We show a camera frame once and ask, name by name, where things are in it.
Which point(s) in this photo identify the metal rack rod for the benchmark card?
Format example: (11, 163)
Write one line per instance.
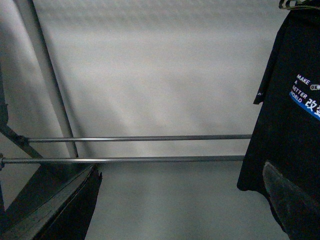
(159, 159)
(141, 138)

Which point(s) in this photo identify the dark rack side frame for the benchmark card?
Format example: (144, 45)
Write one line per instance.
(19, 140)

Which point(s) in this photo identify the clothes hanger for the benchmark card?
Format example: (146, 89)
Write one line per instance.
(292, 5)

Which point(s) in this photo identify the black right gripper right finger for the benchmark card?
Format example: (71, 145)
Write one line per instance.
(298, 212)

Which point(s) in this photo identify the upper metal rack rod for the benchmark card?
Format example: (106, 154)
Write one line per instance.
(141, 138)

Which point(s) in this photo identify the lower metal rack rod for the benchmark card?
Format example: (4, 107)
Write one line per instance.
(159, 159)

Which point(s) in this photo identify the black printed t-shirt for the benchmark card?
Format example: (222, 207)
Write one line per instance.
(287, 130)

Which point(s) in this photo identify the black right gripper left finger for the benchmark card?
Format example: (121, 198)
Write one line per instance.
(56, 203)

